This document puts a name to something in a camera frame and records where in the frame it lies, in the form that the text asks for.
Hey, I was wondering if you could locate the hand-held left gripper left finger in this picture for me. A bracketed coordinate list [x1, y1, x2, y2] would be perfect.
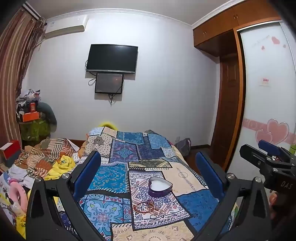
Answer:
[26, 151, 102, 241]

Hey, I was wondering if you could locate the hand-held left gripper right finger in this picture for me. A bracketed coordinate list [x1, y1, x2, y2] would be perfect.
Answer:
[195, 152, 272, 241]

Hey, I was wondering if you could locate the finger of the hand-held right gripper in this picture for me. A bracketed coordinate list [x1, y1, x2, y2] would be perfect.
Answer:
[239, 144, 273, 173]
[258, 140, 292, 160]

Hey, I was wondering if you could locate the purple heart-shaped tin box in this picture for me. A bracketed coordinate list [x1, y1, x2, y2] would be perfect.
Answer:
[147, 177, 173, 198]

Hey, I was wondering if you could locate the person's right hand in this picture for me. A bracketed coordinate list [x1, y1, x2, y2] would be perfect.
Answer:
[269, 193, 278, 219]

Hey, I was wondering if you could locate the blue patchwork blanket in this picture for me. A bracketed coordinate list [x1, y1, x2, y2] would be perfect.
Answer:
[55, 126, 238, 241]

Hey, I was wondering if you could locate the yellow cartoon blanket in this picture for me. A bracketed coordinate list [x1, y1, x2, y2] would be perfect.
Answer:
[43, 155, 77, 181]

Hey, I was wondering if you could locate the grey backpack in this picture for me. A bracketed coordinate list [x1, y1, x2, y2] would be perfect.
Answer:
[176, 138, 192, 156]

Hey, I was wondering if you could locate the white heart-print wardrobe door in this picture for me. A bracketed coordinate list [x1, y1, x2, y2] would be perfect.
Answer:
[228, 20, 296, 178]

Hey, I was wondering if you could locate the brown striped blanket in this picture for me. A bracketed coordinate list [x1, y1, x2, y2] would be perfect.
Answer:
[14, 137, 78, 178]

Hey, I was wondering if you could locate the yellow pillow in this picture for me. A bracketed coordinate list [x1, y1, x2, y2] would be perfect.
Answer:
[99, 120, 118, 130]

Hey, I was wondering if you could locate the brown wooden door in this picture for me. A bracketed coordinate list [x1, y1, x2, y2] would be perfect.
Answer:
[210, 56, 240, 168]

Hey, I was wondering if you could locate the green patterned covered cabinet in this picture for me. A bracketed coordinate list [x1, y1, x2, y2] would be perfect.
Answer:
[20, 118, 52, 142]

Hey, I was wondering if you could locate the red box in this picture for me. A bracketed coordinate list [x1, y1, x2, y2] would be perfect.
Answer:
[0, 140, 22, 161]

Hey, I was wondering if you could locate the orange box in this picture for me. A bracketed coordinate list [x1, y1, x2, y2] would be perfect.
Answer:
[20, 112, 40, 122]

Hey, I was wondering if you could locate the cartoon print sheet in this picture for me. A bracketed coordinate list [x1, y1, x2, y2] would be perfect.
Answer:
[0, 171, 29, 229]

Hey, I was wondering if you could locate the small black monitor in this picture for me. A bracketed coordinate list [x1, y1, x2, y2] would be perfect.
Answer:
[94, 72, 125, 95]

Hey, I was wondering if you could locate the brown striped curtain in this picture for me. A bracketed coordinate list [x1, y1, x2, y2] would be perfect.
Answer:
[0, 6, 47, 149]

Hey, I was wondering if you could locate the wooden overhead cabinet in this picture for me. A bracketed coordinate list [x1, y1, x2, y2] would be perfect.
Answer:
[193, 0, 283, 56]

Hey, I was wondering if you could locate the white air conditioner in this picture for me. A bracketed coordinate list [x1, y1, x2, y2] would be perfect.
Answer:
[44, 15, 89, 40]

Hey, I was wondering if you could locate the pink plush ring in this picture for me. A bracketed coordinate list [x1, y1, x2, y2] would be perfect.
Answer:
[8, 181, 30, 214]

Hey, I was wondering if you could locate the wall-mounted black television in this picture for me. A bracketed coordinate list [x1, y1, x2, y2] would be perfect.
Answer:
[85, 44, 139, 75]

